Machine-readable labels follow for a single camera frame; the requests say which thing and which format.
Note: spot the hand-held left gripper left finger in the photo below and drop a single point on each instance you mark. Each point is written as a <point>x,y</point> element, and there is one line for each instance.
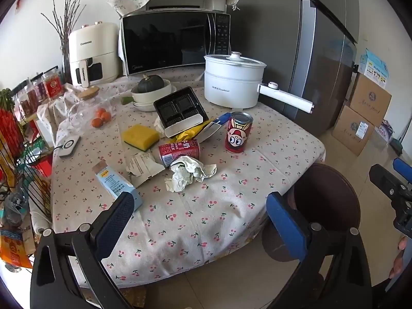
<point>116,220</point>

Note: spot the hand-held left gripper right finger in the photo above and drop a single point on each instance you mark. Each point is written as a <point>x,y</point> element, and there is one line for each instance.
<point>286,223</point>

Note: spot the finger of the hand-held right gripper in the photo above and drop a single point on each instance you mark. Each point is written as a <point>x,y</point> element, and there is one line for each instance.
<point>384,180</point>
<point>402,165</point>

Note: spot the silver printed snack packet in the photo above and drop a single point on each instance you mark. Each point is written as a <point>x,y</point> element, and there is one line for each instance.
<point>141,167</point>

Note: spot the blue almond snack box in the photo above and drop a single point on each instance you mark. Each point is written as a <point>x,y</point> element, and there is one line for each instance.
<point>210,132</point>

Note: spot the person's right hand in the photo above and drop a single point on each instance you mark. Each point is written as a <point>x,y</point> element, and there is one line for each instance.
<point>397,262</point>

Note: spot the light blue carton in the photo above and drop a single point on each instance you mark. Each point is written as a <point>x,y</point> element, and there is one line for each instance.
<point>112,183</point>

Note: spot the purple and white bag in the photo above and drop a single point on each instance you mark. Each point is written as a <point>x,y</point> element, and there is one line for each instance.
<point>384,132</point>

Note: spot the cardboard box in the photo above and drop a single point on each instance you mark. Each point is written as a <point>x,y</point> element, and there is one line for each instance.
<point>370,99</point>
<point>352,132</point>

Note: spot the cherry print tablecloth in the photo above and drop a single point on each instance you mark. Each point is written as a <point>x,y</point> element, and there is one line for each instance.
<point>193,228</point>

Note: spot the crumpled white paper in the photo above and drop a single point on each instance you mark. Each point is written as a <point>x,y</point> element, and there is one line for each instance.
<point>185,172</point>

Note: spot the white oval device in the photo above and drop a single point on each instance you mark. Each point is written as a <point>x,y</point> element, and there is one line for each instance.
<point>69,146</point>

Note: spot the yellow sponge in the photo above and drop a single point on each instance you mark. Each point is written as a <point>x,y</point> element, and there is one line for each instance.
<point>138,135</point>

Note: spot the red drink can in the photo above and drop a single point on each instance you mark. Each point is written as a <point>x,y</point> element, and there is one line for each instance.
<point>173,154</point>

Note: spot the small orange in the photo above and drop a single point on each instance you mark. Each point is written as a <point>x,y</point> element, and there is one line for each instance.
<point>103,113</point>
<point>97,122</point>

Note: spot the red cartoon face can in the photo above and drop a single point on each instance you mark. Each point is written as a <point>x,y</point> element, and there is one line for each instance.
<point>238,135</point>

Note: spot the blue and white box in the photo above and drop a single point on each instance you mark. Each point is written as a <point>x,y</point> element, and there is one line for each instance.
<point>375,67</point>

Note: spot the orange snack bag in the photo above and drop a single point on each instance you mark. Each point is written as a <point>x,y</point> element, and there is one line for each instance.
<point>13,251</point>

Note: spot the yellow wrapper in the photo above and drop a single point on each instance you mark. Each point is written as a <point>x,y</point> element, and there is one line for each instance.
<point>190,133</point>

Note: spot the white bowl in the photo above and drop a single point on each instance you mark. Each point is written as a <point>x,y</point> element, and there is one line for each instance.
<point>151,98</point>

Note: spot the glass jar with wooden lid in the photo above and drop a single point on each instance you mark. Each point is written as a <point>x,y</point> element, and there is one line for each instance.
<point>87,94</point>

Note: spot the black plastic tray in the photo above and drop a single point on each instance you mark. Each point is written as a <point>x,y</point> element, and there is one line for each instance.
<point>180,106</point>

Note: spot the dark green pumpkin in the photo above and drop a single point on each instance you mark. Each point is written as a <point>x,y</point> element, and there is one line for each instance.
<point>149,85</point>

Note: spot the red hanging decoration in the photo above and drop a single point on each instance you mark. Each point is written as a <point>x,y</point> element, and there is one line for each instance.
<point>9,128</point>

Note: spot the white electric pot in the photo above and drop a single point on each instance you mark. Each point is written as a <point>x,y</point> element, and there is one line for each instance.
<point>231,87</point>

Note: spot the dried branches in vase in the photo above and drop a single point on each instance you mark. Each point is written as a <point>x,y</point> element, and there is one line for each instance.
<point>66,56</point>

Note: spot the cream air fryer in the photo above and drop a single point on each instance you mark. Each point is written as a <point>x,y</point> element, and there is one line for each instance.
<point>93,45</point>

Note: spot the grey refrigerator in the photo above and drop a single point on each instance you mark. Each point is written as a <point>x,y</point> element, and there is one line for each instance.
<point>273,38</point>

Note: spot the black microwave oven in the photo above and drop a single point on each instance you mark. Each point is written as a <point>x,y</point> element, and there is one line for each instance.
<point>167,41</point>

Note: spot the white appliance under cloth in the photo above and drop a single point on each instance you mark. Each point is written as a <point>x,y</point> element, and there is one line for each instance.
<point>193,2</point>

